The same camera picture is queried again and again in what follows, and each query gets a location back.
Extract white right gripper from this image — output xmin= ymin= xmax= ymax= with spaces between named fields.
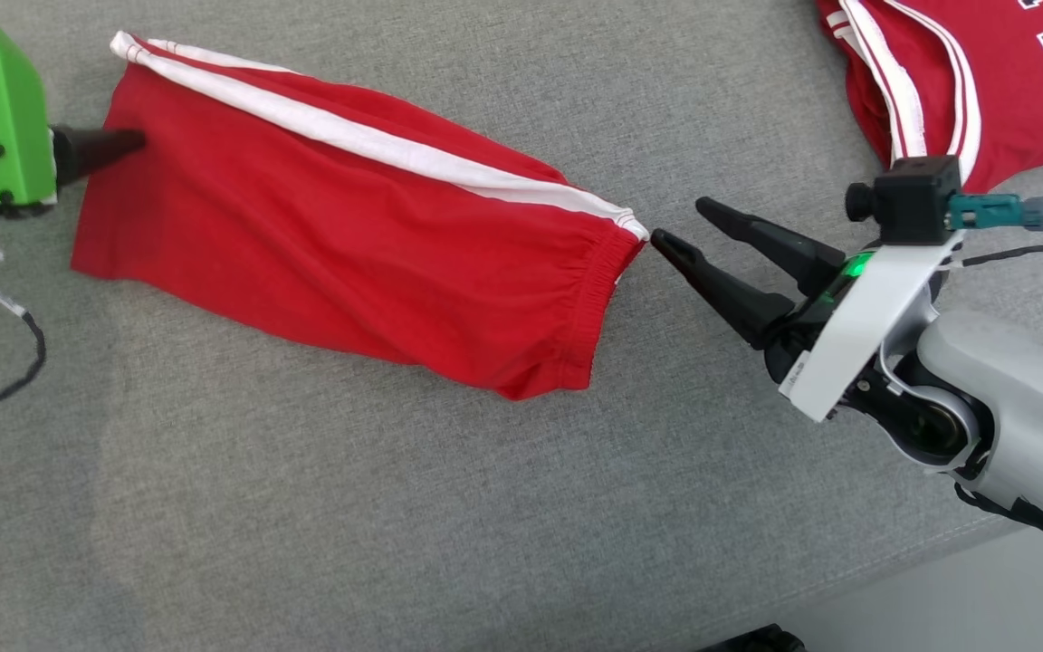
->
xmin=650 ymin=197 xmax=963 ymax=424

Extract red shorts with white stripes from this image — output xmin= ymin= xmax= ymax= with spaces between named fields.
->
xmin=71 ymin=31 xmax=650 ymax=402

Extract red basketball jersey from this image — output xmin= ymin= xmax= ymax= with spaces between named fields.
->
xmin=815 ymin=0 xmax=1043 ymax=194

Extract teal right camera connector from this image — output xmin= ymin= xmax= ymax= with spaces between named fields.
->
xmin=947 ymin=192 xmax=1043 ymax=233

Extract thin black right gripper cable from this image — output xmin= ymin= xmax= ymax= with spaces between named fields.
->
xmin=943 ymin=241 xmax=1043 ymax=271

